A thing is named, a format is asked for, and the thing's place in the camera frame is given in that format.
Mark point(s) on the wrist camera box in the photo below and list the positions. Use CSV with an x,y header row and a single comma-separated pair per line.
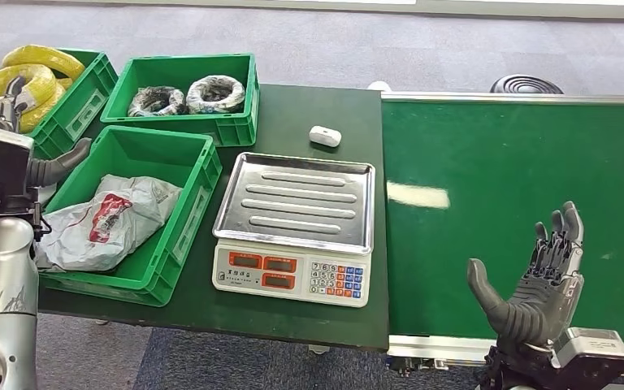
x,y
592,355
2,164

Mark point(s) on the white electronic weighing scale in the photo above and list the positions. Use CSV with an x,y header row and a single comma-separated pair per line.
x,y
290,274

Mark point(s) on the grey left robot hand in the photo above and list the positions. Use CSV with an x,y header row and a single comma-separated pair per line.
x,y
53,169

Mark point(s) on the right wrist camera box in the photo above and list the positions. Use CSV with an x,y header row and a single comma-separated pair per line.
x,y
592,355

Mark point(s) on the large empty-type green plastic crate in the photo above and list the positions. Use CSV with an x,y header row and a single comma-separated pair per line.
x,y
145,150

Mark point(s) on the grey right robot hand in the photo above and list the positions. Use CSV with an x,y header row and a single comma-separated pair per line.
x,y
538,307

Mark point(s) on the green crate with yellow coils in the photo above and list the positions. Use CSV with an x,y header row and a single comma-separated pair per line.
x,y
75,113

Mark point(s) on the grey plastic mailer package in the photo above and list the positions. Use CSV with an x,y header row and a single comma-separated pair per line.
x,y
129,215

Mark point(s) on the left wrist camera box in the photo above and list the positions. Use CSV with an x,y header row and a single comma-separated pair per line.
x,y
2,164

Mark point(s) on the green conveyor belt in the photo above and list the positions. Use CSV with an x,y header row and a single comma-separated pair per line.
x,y
506,188

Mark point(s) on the small white plastic case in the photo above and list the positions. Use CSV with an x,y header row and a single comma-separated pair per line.
x,y
325,136

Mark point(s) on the white table foot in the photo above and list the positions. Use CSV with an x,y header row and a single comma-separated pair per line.
x,y
318,350

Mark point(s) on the green crate with grey coils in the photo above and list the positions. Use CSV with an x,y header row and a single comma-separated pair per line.
x,y
183,67

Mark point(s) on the steel scale tray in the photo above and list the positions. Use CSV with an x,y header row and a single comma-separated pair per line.
x,y
296,202

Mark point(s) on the black ribbed round object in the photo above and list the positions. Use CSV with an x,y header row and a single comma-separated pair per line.
x,y
524,86

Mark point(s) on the small white round object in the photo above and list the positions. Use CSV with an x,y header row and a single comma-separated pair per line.
x,y
379,86

